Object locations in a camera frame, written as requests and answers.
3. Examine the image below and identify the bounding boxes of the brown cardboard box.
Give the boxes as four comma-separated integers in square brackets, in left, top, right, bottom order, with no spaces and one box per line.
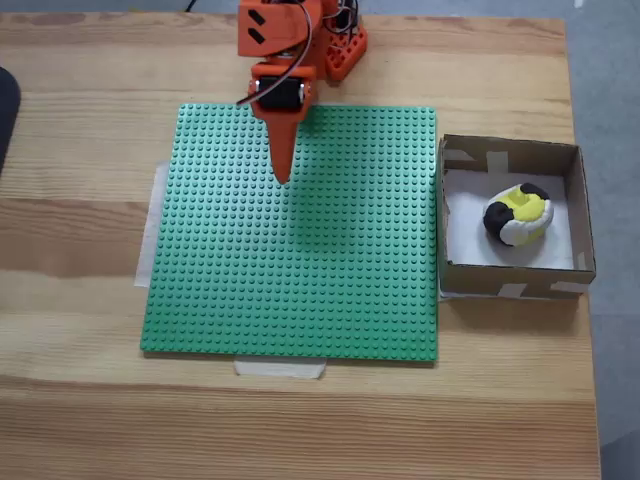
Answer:
[437,133,597,301]

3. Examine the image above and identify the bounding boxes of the black rounded flat object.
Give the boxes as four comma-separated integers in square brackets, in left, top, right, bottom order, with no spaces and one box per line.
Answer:
[0,64,22,176]

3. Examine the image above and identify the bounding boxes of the black white gripper servo cable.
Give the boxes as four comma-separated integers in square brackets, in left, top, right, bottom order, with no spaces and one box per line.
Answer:
[234,2,314,108]

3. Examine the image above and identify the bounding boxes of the masking tape strip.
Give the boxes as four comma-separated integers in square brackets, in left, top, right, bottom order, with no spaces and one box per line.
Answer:
[233,357,328,380]
[133,159,170,289]

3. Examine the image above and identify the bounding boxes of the white paper sheet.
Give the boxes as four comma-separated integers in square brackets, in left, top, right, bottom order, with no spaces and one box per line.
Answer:
[443,167,575,271]

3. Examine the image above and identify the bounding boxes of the yellow white black soft ball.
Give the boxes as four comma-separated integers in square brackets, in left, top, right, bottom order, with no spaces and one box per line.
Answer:
[482,183,557,248]

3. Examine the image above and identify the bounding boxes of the green studded baseplate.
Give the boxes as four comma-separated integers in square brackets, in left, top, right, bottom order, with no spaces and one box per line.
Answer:
[139,102,440,367]

